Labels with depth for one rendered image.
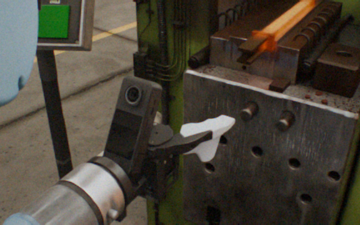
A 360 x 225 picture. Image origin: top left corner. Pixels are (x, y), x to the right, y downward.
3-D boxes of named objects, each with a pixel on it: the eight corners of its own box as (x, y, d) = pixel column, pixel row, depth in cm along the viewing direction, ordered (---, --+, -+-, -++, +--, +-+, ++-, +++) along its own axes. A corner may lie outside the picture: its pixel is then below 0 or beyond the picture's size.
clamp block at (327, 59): (352, 99, 81) (359, 69, 77) (311, 88, 84) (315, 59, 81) (362, 77, 90) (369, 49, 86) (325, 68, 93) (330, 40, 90)
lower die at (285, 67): (294, 84, 86) (299, 45, 82) (209, 63, 95) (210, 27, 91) (338, 29, 117) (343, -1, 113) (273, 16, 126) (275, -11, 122)
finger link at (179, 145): (201, 129, 58) (142, 142, 55) (202, 118, 57) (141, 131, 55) (217, 147, 55) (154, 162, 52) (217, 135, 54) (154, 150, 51)
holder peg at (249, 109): (250, 123, 84) (251, 112, 83) (238, 120, 85) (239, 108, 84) (258, 114, 87) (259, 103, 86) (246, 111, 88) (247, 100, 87)
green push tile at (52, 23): (66, 37, 92) (69, 4, 92) (35, 38, 93) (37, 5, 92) (69, 39, 94) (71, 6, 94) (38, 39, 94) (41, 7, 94)
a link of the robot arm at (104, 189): (48, 170, 46) (105, 197, 42) (76, 150, 49) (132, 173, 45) (59, 219, 49) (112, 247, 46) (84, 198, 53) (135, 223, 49)
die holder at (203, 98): (315, 273, 98) (359, 115, 75) (181, 218, 115) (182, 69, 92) (361, 155, 139) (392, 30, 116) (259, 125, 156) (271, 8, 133)
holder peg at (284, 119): (287, 134, 81) (289, 122, 79) (274, 130, 82) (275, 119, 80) (293, 124, 84) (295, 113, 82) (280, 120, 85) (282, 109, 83)
